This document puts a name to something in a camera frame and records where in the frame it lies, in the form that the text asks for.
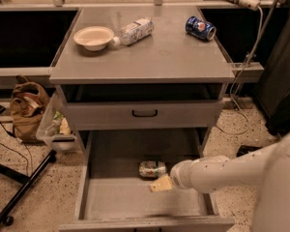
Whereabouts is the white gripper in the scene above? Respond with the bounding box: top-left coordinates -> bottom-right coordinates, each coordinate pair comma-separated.
150,159 -> 199,192

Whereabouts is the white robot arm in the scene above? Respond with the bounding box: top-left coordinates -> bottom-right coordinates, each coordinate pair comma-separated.
149,132 -> 290,232

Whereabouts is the open grey middle drawer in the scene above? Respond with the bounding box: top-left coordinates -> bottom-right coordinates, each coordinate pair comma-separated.
59,129 -> 235,232

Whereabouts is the closed grey top drawer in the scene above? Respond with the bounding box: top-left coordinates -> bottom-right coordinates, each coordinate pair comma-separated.
63,101 -> 224,131

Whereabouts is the grey drawer cabinet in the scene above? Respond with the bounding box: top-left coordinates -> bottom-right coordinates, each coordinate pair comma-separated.
48,5 -> 236,232

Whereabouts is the blue pepsi can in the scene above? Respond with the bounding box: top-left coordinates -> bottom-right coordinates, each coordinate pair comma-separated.
185,16 -> 217,42

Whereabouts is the clear plastic water bottle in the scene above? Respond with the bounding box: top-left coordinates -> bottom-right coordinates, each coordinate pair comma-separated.
111,17 -> 154,46

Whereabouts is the brown fabric bag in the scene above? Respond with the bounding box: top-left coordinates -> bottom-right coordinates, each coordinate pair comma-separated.
10,75 -> 50,143

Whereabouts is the white paper bowl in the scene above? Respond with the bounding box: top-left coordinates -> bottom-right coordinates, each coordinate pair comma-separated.
73,26 -> 114,51

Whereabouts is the black chair base left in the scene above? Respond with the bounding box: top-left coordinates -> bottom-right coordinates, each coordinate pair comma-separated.
0,105 -> 56,226

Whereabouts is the white cable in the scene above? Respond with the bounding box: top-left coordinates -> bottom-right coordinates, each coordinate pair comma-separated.
214,5 -> 265,137

